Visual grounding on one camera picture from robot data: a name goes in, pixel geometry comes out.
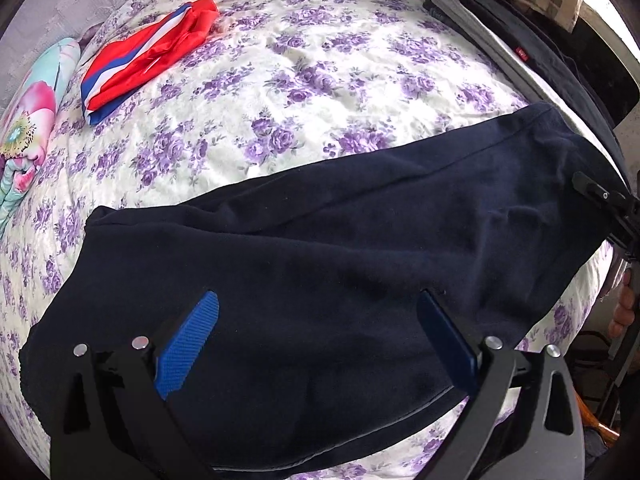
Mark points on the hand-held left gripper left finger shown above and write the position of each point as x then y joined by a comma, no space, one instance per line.
187,345

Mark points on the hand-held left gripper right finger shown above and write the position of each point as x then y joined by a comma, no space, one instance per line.
447,345

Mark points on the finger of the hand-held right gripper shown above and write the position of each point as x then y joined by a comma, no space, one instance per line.
597,191

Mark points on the navy blue pants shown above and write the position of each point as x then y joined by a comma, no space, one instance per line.
325,270

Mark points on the person's right hand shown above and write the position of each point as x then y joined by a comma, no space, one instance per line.
624,305

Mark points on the dark jeans with red tag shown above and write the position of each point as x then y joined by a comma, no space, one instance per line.
540,45

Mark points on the wooden furniture piece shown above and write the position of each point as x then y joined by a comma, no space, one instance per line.
597,425

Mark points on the folded floral blanket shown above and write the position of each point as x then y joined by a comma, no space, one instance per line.
25,130

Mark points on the purple floral bed sheet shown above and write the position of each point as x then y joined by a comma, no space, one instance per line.
300,80

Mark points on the red white blue shorts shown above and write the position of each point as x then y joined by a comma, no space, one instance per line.
145,60

